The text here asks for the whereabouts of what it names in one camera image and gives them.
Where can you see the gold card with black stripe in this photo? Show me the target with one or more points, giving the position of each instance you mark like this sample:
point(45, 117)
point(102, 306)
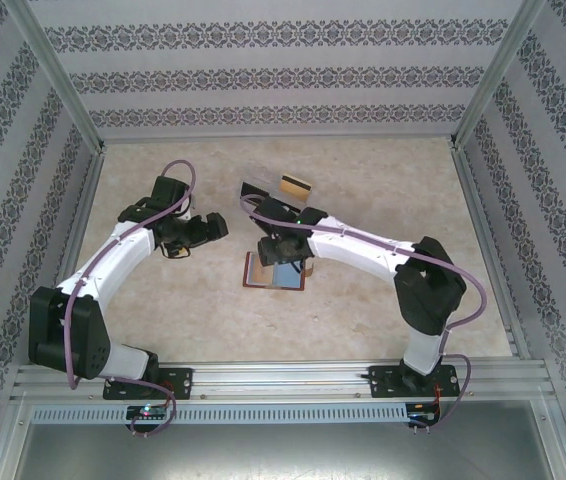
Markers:
point(295, 189)

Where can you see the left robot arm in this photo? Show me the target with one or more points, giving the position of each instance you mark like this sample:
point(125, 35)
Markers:
point(108, 265)

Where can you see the aluminium mounting rail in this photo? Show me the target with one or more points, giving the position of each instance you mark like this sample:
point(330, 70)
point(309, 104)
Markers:
point(283, 380)

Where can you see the brown leather card holder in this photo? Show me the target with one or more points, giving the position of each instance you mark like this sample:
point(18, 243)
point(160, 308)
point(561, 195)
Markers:
point(288, 280)

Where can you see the grey metal sheet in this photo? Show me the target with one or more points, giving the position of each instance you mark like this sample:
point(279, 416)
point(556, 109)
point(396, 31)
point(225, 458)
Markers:
point(283, 455)

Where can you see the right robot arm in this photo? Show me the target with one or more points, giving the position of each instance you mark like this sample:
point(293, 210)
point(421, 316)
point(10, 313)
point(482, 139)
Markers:
point(428, 290)

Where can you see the aluminium frame post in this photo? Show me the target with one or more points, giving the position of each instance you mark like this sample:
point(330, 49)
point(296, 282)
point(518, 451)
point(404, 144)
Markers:
point(500, 75)
point(58, 75)

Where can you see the orange credit card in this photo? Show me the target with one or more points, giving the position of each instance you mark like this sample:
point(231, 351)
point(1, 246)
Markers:
point(263, 276)

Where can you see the aluminium side rail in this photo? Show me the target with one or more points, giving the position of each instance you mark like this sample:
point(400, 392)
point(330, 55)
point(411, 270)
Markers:
point(75, 235)
point(483, 240)

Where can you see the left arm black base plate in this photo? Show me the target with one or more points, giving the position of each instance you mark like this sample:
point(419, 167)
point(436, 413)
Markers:
point(180, 382)

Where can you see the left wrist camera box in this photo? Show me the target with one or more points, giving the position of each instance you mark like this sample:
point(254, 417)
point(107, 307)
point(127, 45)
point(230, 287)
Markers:
point(189, 210)

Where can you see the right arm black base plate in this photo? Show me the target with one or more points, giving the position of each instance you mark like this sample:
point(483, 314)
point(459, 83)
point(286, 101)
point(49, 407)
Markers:
point(383, 382)

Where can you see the clear acrylic card organizer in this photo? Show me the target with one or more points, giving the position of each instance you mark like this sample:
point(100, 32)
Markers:
point(263, 175)

